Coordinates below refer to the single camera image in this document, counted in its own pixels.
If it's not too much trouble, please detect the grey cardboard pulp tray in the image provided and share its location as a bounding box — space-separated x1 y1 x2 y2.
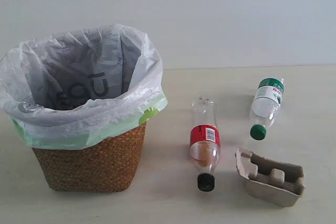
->
235 147 305 207

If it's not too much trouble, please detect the white and green plastic liner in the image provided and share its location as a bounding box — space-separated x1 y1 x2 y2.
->
1 25 167 150

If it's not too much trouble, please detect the clear bottle with red label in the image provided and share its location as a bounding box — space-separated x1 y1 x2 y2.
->
190 96 221 192

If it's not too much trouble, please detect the woven brown waste basket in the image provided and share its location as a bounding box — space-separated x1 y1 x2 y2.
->
33 123 146 193

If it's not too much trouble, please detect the clear bottle with green label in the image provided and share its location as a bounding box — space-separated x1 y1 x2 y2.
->
249 78 285 141

